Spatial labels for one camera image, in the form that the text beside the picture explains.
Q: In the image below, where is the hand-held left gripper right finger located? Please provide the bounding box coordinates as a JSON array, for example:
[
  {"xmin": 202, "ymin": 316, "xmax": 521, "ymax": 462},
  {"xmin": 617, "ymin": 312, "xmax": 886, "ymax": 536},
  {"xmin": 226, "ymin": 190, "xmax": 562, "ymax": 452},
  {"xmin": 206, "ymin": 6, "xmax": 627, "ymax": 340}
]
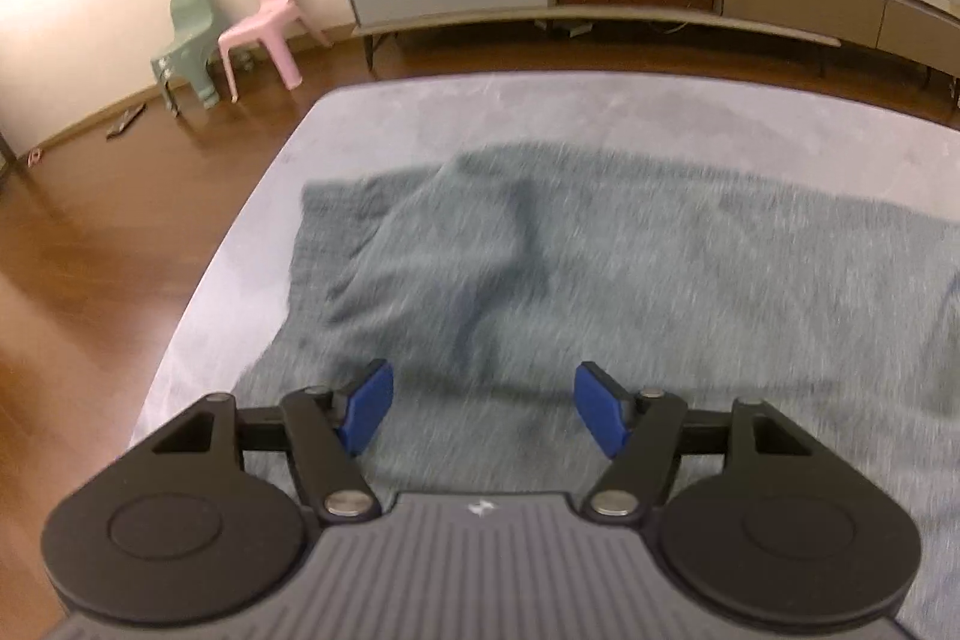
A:
[{"xmin": 574, "ymin": 361, "xmax": 818, "ymax": 525}]

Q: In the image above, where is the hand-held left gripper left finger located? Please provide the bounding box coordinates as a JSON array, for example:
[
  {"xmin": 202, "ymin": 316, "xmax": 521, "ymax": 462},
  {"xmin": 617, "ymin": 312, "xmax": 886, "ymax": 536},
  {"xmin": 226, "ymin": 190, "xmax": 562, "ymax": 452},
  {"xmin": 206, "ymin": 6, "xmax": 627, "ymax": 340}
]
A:
[{"xmin": 150, "ymin": 359, "xmax": 395, "ymax": 525}]

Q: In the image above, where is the dark remote control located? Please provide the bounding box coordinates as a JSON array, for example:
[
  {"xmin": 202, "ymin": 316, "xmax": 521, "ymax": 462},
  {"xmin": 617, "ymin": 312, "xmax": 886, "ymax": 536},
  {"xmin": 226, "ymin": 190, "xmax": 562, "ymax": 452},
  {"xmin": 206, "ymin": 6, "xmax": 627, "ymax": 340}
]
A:
[{"xmin": 105, "ymin": 101, "xmax": 147, "ymax": 140}]

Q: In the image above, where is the green plastic child chair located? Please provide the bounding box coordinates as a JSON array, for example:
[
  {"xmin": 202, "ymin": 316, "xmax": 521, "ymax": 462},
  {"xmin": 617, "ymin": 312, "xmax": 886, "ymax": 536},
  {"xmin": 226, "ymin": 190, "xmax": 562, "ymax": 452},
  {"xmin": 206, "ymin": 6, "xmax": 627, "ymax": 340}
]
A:
[{"xmin": 150, "ymin": 0, "xmax": 226, "ymax": 116}]

